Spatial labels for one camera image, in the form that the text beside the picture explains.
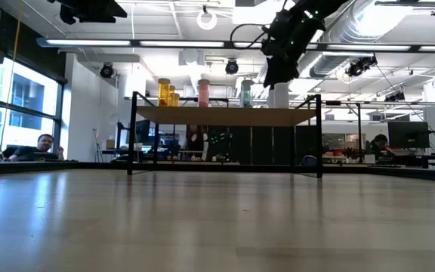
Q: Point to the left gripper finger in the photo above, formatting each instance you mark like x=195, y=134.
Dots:
x=110, y=11

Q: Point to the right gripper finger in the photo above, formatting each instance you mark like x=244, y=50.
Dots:
x=278, y=75

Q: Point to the white medicine bottle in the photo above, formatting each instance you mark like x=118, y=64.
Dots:
x=281, y=97
x=270, y=100

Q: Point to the teal bottle holding red pill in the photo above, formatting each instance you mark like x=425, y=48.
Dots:
x=246, y=96

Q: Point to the pink medicine bottle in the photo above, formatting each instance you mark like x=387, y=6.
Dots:
x=203, y=94

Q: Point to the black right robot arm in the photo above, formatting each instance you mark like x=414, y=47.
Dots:
x=323, y=7

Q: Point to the round black ceiling spotlight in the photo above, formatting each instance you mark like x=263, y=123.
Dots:
x=107, y=70
x=232, y=67

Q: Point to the black track light cluster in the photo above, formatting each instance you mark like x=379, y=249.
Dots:
x=359, y=67

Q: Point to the black overhead light bar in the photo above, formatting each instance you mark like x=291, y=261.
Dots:
x=179, y=44

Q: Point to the blue white bag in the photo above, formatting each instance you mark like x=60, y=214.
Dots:
x=309, y=161

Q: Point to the person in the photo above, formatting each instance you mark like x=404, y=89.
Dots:
x=196, y=141
x=40, y=149
x=379, y=145

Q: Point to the large glass window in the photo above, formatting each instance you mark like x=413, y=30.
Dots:
x=28, y=113

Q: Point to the brown cardboard box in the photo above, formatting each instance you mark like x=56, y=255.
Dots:
x=110, y=144

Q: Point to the black computer monitor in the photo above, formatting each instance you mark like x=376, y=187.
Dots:
x=408, y=134

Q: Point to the silver ventilation duct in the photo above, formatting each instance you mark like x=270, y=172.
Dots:
x=334, y=62

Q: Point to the wooden shelf black metal frame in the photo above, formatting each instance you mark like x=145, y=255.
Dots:
x=221, y=116

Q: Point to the black aluminium table frame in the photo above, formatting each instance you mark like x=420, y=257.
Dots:
x=104, y=165

